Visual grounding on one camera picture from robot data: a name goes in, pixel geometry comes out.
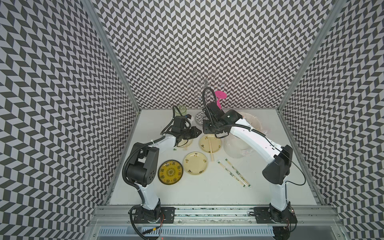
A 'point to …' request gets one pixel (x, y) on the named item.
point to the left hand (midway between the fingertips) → (201, 132)
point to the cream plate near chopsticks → (195, 163)
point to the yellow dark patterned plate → (170, 172)
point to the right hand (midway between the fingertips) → (208, 129)
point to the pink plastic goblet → (220, 95)
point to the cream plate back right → (216, 143)
